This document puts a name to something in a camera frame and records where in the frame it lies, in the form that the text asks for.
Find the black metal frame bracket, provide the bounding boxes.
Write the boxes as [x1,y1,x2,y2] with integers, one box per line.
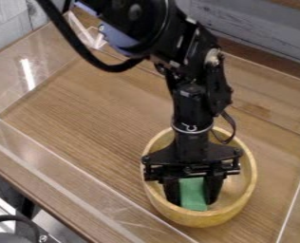
[14,208,62,243]

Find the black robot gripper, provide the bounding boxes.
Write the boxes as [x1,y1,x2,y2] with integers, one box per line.
[141,129,244,206]

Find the brown wooden bowl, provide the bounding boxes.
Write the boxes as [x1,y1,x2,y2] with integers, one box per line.
[139,138,258,228]

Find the black cable loop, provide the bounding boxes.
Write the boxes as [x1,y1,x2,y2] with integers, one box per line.
[0,215,41,243]

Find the green rectangular block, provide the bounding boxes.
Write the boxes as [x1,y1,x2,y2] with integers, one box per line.
[180,178,208,212]

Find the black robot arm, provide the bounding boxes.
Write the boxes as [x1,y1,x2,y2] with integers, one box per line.
[78,0,242,206]

